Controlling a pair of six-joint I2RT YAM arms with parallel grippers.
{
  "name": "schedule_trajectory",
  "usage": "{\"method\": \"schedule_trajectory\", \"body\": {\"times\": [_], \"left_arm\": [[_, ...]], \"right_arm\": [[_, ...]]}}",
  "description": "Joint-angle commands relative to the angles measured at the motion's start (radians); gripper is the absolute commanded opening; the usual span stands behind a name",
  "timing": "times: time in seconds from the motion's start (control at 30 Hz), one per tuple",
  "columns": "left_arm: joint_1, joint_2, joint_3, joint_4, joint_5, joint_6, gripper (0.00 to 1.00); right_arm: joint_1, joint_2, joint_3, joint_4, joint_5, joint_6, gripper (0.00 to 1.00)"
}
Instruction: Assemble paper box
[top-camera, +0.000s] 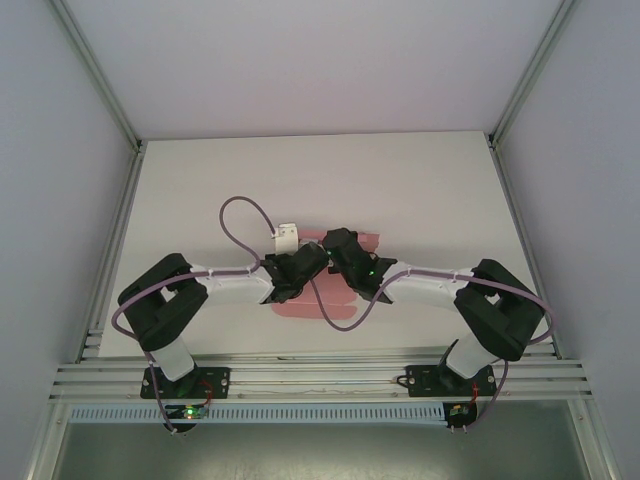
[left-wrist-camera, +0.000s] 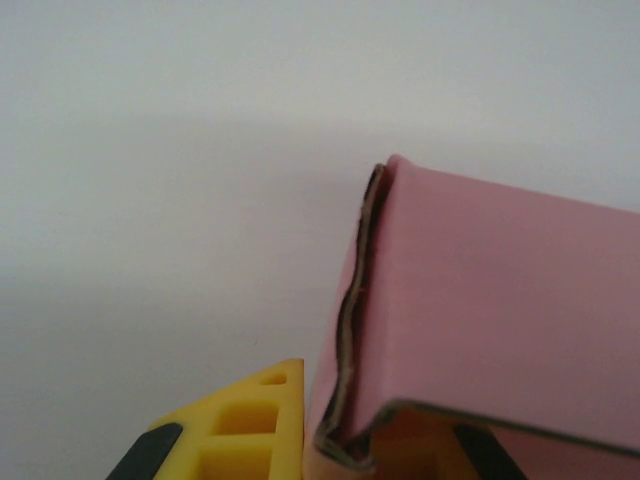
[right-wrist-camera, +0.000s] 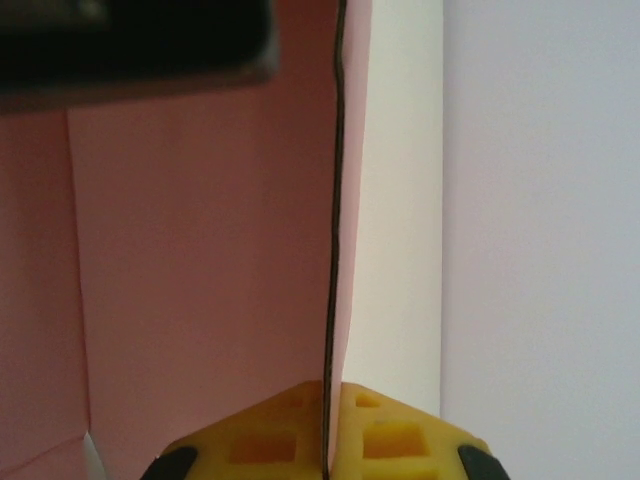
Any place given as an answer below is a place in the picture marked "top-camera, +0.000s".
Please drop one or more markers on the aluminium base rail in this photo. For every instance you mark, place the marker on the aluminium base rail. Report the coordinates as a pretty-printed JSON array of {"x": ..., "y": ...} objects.
[{"x": 320, "y": 380}]

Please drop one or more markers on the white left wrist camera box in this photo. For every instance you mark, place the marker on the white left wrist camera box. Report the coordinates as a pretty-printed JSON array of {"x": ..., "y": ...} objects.
[{"x": 286, "y": 241}]

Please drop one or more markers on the grey metal panel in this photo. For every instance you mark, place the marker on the grey metal panel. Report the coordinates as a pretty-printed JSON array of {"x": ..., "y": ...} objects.
[{"x": 320, "y": 455}]

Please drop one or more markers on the pink paper box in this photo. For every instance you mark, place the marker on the pink paper box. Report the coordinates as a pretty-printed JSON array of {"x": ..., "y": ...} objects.
[{"x": 340, "y": 300}]

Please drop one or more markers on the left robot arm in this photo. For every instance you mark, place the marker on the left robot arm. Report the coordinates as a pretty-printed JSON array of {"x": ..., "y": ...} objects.
[{"x": 235, "y": 290}]

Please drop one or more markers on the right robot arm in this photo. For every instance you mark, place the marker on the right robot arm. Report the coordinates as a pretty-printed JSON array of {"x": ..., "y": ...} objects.
[{"x": 430, "y": 290}]

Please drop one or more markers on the aluminium side rail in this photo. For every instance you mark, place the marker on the aluminium side rail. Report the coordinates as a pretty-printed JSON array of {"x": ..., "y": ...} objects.
[
  {"x": 115, "y": 240},
  {"x": 525, "y": 240}
]

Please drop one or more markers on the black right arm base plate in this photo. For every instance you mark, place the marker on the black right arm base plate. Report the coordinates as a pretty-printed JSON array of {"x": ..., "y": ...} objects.
[{"x": 422, "y": 382}]

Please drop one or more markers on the aluminium lower frame bar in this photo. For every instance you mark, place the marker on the aluminium lower frame bar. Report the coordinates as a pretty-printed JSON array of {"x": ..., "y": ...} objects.
[
  {"x": 47, "y": 445},
  {"x": 597, "y": 445}
]

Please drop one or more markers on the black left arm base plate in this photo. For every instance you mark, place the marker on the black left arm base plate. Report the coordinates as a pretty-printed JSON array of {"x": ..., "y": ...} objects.
[{"x": 220, "y": 382}]

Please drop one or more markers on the green circuit board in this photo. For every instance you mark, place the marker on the green circuit board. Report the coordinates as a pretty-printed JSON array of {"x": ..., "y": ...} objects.
[
  {"x": 457, "y": 411},
  {"x": 190, "y": 412}
]

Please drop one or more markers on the aluminium frame post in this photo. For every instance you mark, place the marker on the aluminium frame post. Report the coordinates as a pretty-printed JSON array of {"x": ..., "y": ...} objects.
[
  {"x": 95, "y": 75},
  {"x": 530, "y": 75}
]

